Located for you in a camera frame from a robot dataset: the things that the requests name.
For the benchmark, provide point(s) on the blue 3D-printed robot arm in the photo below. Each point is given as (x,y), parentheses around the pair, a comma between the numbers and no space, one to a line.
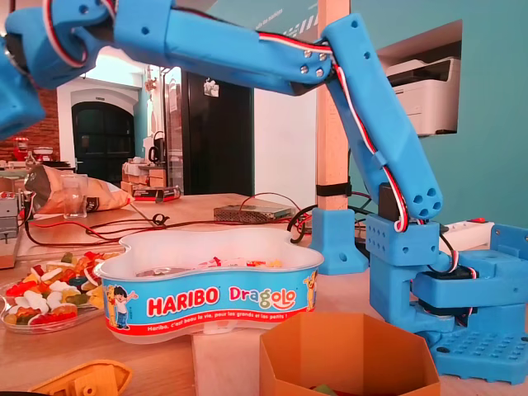
(392,123)

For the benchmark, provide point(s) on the red popcorn machine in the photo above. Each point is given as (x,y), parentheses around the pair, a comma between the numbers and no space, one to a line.
(20,148)

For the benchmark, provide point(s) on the red kitchen scale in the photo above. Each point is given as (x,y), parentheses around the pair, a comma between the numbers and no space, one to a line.
(42,153)

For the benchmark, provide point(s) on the black arched door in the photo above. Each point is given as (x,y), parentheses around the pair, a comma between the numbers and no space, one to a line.
(103,140)

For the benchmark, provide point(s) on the clear drinking glass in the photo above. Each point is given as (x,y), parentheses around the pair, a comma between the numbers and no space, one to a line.
(75,202)

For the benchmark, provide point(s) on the grey metal device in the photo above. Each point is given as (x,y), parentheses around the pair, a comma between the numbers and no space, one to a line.
(8,222)

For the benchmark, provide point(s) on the brown paper snack bag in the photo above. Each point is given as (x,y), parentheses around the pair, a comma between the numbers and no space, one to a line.
(103,196)

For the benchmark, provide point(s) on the cardboard boxes stack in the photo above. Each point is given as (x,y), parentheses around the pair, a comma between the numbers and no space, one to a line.
(140,181)

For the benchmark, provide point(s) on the black kettle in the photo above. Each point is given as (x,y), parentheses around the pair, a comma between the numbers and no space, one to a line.
(156,144)

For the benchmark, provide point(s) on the red and black flat box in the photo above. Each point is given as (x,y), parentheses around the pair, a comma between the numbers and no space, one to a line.
(156,194)

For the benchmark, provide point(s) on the colourful gummy candy pile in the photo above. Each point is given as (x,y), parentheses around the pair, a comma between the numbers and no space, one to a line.
(49,297)

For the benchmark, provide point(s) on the white fridge sticker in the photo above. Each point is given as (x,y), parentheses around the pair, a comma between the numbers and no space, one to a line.
(210,87)

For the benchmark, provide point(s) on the black fridge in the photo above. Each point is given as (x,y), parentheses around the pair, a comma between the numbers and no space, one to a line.
(214,144)

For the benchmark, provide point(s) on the clear plastic plate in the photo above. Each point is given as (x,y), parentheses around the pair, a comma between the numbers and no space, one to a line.
(53,326)

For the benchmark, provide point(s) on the Haribo Dragolo candy tub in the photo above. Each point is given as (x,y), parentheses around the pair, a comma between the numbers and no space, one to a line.
(185,297)

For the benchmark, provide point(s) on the metal mesh power supply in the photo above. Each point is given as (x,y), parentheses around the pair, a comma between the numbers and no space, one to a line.
(251,212)

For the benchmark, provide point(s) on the small wrapped candies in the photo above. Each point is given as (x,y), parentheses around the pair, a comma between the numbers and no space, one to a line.
(231,262)

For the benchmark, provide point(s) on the orange plastic printed part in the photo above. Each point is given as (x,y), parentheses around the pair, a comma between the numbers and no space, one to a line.
(90,379)

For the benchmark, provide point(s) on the orange hexagonal box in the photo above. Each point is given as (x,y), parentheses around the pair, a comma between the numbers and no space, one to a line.
(350,350)

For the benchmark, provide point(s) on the green gummy candy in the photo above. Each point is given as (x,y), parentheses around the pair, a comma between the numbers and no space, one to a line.
(323,389)

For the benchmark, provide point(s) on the white office printer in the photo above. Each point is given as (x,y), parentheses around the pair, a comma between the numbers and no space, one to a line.
(433,90)

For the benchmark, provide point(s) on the white power strip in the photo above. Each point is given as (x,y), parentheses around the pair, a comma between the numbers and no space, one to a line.
(466,233)

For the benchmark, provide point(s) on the wooden post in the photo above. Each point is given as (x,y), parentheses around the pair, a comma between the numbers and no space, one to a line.
(332,144)

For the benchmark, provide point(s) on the blue post base mount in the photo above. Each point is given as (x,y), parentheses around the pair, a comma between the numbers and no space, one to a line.
(334,243)

